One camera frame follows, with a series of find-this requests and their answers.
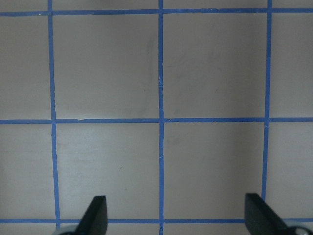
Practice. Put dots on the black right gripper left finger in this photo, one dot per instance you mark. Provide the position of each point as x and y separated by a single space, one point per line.
95 219

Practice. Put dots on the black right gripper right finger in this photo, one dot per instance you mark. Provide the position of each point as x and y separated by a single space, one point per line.
260 219

